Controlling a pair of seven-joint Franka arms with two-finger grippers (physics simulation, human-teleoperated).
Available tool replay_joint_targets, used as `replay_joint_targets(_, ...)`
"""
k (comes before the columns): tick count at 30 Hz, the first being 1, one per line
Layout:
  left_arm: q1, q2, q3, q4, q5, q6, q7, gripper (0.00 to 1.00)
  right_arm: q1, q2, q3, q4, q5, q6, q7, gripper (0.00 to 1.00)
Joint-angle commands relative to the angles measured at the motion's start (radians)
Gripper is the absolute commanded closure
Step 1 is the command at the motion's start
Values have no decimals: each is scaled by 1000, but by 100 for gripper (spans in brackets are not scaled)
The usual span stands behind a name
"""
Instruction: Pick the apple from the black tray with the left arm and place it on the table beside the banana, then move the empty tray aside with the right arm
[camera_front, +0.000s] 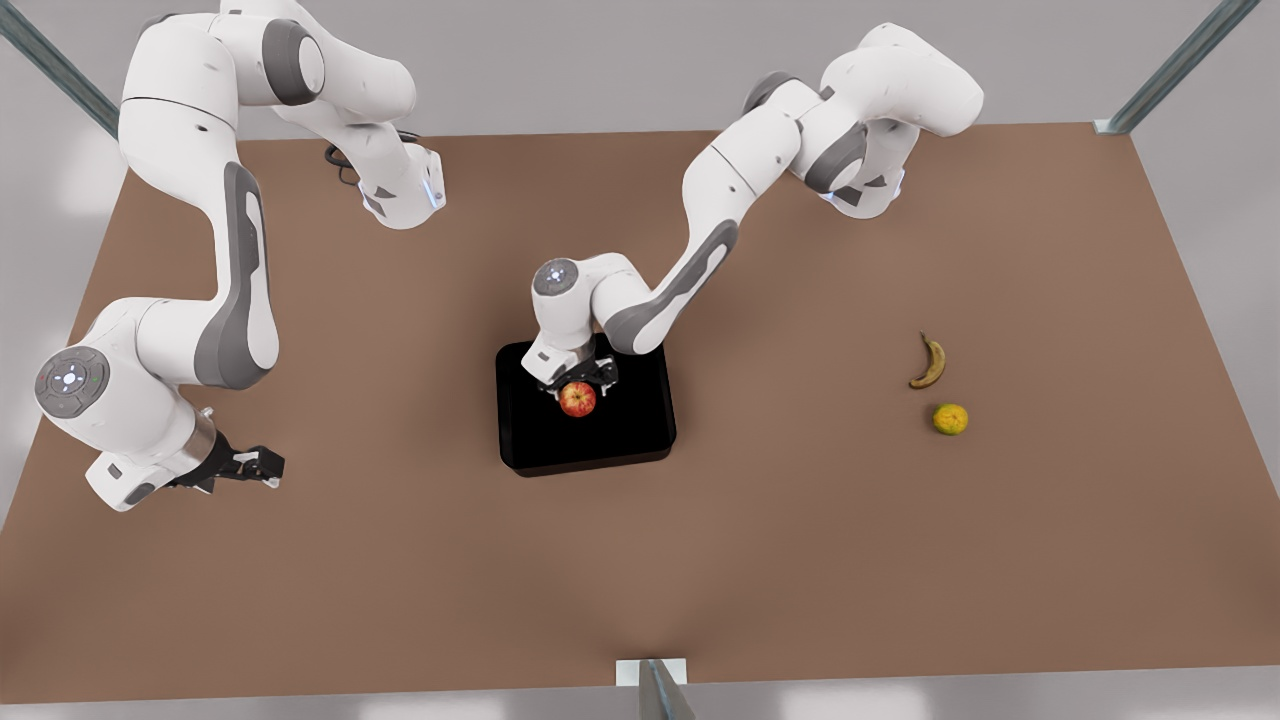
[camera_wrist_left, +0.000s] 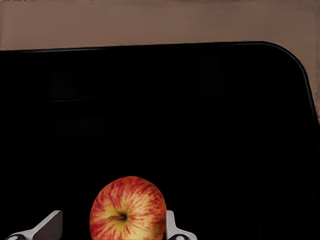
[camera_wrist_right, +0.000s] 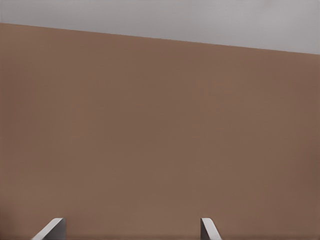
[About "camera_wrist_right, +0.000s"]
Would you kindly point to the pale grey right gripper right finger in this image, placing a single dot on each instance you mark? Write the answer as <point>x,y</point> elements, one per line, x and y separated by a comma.
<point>209,231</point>

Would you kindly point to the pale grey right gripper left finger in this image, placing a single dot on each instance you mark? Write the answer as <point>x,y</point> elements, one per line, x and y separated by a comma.
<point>53,231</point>

